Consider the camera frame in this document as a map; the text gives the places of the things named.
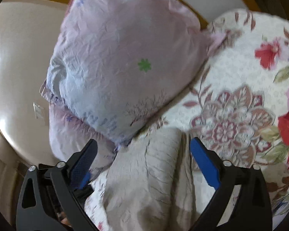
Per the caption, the lilac pillow right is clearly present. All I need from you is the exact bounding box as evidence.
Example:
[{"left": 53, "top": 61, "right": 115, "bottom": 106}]
[{"left": 39, "top": 0, "right": 228, "bottom": 147}]

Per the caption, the pink pillow left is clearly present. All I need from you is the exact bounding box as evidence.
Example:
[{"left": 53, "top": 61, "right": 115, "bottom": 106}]
[{"left": 48, "top": 102, "right": 118, "bottom": 181}]

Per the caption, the beige knitted sweater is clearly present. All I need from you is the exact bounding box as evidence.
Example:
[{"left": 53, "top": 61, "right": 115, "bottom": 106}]
[{"left": 103, "top": 127, "right": 198, "bottom": 230}]

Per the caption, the floral quilted bedspread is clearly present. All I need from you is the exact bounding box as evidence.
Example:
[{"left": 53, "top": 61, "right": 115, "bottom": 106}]
[{"left": 84, "top": 10, "right": 289, "bottom": 230}]

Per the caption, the cream wooden headboard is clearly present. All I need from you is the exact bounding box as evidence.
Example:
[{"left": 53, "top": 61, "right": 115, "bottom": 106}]
[{"left": 0, "top": 0, "right": 261, "bottom": 167}]

